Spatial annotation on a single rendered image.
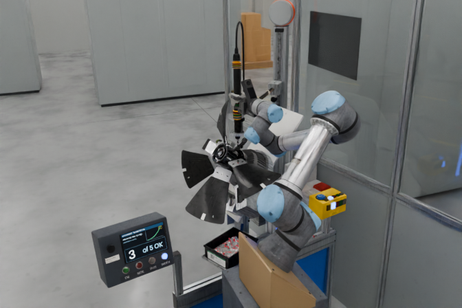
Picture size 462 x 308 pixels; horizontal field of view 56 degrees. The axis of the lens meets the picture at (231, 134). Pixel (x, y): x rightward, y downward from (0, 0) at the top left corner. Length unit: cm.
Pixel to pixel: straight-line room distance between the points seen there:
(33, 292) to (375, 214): 241
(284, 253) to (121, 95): 636
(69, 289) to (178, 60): 508
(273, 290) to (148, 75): 646
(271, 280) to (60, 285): 232
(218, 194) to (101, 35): 554
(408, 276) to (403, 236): 22
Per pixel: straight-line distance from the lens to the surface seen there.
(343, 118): 165
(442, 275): 250
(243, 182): 212
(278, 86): 268
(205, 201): 228
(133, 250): 167
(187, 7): 771
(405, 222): 251
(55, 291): 354
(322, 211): 217
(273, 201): 151
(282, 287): 154
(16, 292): 365
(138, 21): 756
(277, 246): 162
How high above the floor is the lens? 211
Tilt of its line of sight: 20 degrees down
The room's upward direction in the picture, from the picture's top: 1 degrees counter-clockwise
